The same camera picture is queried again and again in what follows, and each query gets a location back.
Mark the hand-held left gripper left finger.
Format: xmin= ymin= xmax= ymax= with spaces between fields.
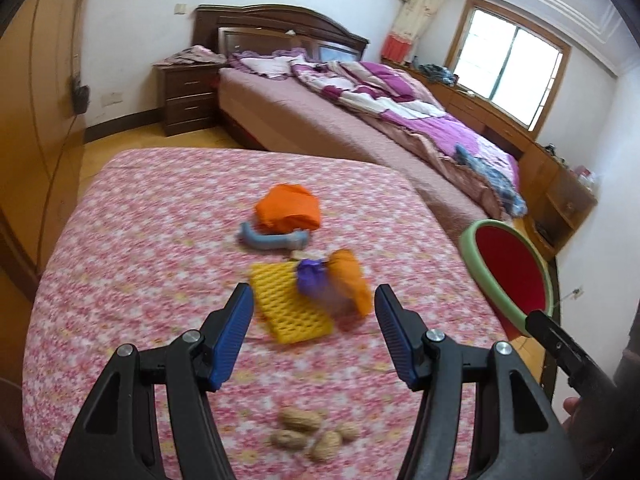
xmin=54 ymin=282 xmax=255 ymax=480

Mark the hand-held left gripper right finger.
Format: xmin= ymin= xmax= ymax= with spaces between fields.
xmin=374 ymin=284 xmax=583 ymax=480

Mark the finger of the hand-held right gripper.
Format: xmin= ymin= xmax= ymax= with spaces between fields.
xmin=526 ymin=310 xmax=586 ymax=376

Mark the yellow foam net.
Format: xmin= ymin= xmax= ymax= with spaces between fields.
xmin=248 ymin=261 xmax=335 ymax=345

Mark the red bin with green rim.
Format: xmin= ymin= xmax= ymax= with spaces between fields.
xmin=459 ymin=220 xmax=553 ymax=343

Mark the grey-blue foam tube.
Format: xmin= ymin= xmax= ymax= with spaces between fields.
xmin=237 ymin=222 xmax=312 ymax=253

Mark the orange cloth pouch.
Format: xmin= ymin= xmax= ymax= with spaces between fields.
xmin=254 ymin=184 xmax=322 ymax=233

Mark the person's right hand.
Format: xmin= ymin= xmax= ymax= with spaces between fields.
xmin=562 ymin=392 xmax=616 ymax=461

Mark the pink floral tablecloth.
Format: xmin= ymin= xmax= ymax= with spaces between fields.
xmin=22 ymin=147 xmax=511 ymax=480

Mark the blue plaid cloth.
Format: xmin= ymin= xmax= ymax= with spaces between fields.
xmin=454 ymin=144 xmax=527 ymax=213

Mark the purple patchwork quilt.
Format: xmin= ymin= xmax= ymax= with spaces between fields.
xmin=291 ymin=57 xmax=527 ymax=213

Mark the long low wooden cabinet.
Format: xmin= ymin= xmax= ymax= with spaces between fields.
xmin=382 ymin=57 xmax=598 ymax=261

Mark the dark wooden nightstand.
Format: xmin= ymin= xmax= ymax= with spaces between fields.
xmin=157 ymin=62 xmax=226 ymax=137

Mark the dark wooden bed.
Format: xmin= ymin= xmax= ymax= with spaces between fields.
xmin=192 ymin=4 xmax=527 ymax=246

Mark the blue clothes pile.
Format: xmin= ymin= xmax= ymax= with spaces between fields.
xmin=417 ymin=63 xmax=455 ymax=86

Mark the wooden framed window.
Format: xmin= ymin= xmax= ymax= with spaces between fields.
xmin=446 ymin=0 xmax=572 ymax=133

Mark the white pillow with purple frill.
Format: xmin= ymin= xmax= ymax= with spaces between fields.
xmin=227 ymin=50 xmax=306 ymax=80

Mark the pink clothes pile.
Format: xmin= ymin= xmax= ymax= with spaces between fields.
xmin=152 ymin=45 xmax=227 ymax=67

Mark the light wooden wardrobe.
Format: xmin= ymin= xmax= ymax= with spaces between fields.
xmin=0 ymin=0 xmax=96 ymax=281

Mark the cream and red curtain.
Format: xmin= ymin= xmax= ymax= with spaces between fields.
xmin=381 ymin=0 xmax=447 ymax=63

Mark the hanging thin cable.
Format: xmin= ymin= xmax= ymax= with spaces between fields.
xmin=30 ymin=0 xmax=88 ymax=196

